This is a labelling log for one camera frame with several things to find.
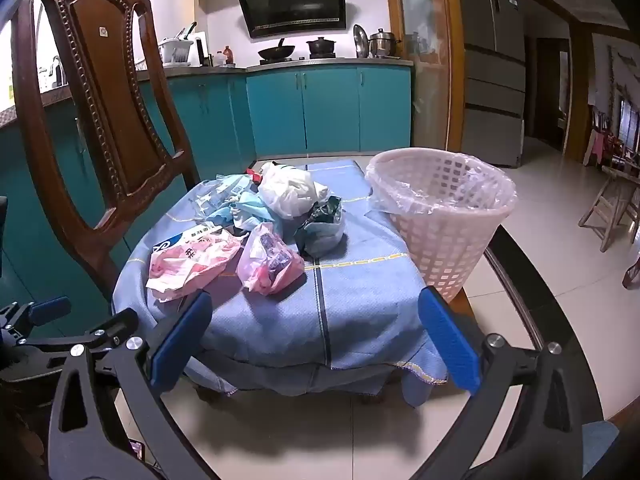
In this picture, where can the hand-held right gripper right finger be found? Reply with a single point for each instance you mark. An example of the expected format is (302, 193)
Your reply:
(449, 345)

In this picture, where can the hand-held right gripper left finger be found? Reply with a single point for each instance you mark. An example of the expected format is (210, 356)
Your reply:
(181, 342)

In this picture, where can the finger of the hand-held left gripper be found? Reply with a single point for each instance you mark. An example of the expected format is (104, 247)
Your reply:
(107, 329)
(49, 310)

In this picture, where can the pink and white snack packet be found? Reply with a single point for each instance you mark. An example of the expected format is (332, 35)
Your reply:
(192, 262)

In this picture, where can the white lattice waste basket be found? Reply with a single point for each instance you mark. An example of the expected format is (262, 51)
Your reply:
(445, 245)

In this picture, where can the pink plastic bag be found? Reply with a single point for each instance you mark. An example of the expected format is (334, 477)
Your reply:
(270, 260)

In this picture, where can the clear plastic bin liner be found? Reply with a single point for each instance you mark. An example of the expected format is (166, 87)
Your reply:
(400, 195)

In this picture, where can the dark green plastic bag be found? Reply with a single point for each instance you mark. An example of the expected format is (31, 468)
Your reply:
(320, 232)

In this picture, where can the blue checked tablecloth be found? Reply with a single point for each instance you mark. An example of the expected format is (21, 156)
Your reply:
(280, 330)

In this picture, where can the light blue cloth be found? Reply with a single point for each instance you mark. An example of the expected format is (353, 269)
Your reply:
(245, 212)

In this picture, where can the clear plastic packaging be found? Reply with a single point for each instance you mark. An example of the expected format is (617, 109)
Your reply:
(220, 195)

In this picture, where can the red snack wrapper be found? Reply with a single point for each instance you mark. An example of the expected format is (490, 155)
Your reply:
(256, 175)

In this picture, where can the white crumpled bag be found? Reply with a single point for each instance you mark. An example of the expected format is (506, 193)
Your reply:
(290, 192)

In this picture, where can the wooden stool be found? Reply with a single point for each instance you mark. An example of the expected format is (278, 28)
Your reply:
(612, 205)

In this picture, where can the carved wooden chair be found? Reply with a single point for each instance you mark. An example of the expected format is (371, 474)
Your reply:
(115, 100)

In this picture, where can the kitchen faucet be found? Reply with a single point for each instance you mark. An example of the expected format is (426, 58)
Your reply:
(59, 72)

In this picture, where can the teal lower kitchen cabinets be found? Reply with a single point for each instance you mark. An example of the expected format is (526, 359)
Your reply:
(330, 110)

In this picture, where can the grey refrigerator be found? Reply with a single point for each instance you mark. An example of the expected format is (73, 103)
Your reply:
(492, 70)

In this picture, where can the white dish rack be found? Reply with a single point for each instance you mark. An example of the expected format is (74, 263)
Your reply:
(176, 52)

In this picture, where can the wood framed glass door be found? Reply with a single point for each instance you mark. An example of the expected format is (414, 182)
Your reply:
(425, 60)

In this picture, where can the brown bottle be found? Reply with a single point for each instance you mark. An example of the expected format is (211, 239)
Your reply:
(228, 56)

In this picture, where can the white kitchen appliance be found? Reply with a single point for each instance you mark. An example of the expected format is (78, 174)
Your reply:
(200, 50)

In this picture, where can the black wok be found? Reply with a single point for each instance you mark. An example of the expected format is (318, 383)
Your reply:
(276, 52)

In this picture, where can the steel stock pot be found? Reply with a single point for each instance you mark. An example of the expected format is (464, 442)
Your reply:
(383, 45)

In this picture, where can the steel pot lid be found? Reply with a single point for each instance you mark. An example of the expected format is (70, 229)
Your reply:
(361, 40)

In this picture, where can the black cooking pot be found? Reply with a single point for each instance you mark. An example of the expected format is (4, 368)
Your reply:
(320, 47)

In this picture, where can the black range hood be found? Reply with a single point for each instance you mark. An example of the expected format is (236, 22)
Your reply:
(292, 5)

